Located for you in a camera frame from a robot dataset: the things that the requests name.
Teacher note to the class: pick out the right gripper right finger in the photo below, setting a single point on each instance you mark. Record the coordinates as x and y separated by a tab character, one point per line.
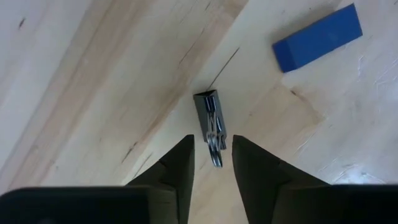
255	174

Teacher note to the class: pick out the blue eraser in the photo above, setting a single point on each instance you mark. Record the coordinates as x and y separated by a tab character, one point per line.
317	39

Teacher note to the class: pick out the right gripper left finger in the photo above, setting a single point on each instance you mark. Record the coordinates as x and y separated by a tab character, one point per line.
177	168

